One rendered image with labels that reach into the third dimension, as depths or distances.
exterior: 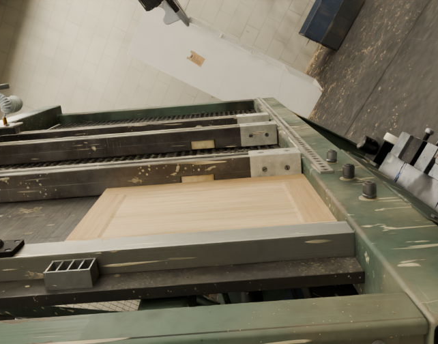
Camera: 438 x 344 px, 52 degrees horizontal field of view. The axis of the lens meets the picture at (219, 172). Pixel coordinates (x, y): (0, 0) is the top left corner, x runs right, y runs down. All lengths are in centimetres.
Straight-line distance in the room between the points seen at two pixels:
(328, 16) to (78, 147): 402
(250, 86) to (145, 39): 121
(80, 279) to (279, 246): 30
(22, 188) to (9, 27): 587
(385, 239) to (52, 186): 80
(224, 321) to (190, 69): 450
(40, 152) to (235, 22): 482
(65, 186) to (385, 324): 86
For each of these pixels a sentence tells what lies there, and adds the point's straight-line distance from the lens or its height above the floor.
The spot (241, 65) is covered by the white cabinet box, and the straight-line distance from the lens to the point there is 487.
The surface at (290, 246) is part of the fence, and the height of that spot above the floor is 98.
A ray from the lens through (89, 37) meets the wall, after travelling 659.
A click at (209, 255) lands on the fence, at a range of 71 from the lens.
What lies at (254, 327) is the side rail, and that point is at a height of 106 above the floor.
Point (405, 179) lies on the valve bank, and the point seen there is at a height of 74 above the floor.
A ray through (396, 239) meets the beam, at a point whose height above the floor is 87.
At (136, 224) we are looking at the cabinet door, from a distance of 88.
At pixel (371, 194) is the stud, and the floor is 86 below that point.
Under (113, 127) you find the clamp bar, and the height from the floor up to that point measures 145.
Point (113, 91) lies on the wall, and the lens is 663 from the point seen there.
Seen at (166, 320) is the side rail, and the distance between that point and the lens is 51.
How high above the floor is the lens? 121
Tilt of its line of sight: 7 degrees down
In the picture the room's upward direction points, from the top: 65 degrees counter-clockwise
